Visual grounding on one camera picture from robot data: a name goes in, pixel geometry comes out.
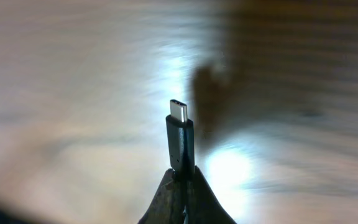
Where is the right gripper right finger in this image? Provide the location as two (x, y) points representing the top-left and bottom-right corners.
(184, 166), (236, 224)

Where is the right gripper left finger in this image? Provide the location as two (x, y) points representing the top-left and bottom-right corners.
(138, 168), (185, 224)

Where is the black USB charging cable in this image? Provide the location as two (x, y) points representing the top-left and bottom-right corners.
(165, 98), (196, 180)

